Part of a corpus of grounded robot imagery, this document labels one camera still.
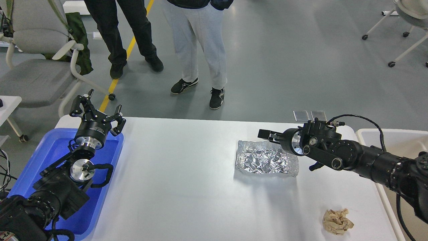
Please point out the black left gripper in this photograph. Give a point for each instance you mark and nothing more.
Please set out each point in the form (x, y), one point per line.
(90, 132)

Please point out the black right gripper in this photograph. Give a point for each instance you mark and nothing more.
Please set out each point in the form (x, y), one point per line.
(289, 140)

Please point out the aluminium foil sheet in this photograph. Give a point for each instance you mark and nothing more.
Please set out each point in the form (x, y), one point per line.
(265, 158)

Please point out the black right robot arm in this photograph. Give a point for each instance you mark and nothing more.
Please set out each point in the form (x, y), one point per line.
(318, 140)

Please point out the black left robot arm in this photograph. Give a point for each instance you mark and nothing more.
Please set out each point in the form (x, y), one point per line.
(62, 189)

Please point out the metal floor plate left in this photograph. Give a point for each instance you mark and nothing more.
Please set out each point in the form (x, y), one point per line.
(301, 116)

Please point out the metal floor plate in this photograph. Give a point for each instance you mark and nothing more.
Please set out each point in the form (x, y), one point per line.
(301, 116)
(320, 115)

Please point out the metal floor plate right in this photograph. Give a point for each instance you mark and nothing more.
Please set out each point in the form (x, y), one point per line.
(320, 115)

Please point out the blue plastic tray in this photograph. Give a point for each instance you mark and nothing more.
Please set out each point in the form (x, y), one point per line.
(52, 147)

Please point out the grey office chair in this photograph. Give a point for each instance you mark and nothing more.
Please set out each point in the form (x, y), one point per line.
(41, 58)

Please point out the white side table left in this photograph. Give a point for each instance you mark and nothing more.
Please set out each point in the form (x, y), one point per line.
(10, 103)

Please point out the crumpled brown paper ball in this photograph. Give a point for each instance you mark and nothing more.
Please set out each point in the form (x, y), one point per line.
(336, 222)

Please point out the person in grey sweatpants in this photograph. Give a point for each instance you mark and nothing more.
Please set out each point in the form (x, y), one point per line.
(196, 22)

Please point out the beige plastic bin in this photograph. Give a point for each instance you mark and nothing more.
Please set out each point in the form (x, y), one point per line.
(402, 143)

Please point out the white chair at right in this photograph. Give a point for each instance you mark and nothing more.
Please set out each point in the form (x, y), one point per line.
(414, 12)

